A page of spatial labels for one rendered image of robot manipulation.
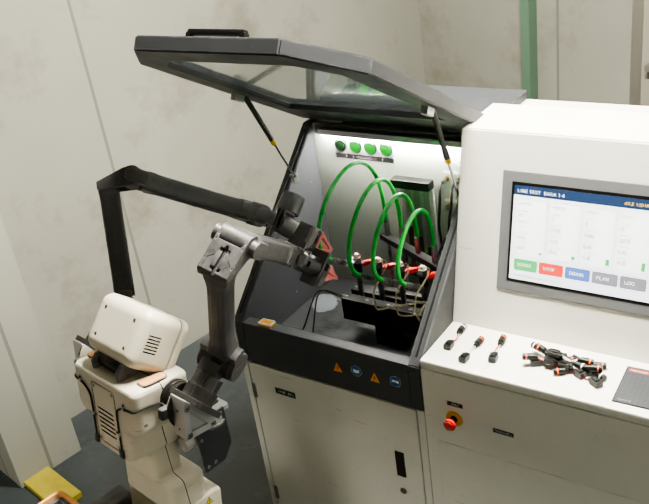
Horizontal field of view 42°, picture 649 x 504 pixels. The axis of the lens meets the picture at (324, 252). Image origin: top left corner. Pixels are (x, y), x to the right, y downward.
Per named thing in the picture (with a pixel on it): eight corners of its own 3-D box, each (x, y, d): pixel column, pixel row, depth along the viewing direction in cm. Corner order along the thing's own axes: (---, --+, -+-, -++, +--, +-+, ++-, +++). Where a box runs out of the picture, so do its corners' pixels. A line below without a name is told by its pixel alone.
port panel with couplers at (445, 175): (441, 249, 281) (434, 164, 267) (445, 245, 284) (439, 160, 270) (477, 255, 274) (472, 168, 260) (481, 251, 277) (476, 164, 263)
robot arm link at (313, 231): (267, 251, 218) (296, 264, 216) (286, 211, 219) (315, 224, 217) (280, 257, 230) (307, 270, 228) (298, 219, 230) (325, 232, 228)
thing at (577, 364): (517, 370, 229) (516, 353, 226) (531, 349, 236) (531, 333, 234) (601, 390, 217) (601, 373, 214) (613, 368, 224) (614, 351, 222)
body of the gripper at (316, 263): (333, 255, 231) (316, 246, 226) (318, 289, 230) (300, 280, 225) (318, 249, 236) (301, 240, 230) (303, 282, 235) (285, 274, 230)
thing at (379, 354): (250, 362, 284) (242, 322, 277) (258, 355, 287) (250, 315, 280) (412, 408, 250) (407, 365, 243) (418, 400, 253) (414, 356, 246)
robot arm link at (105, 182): (92, 176, 241) (90, 169, 231) (140, 170, 244) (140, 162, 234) (116, 330, 237) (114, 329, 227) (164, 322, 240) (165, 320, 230)
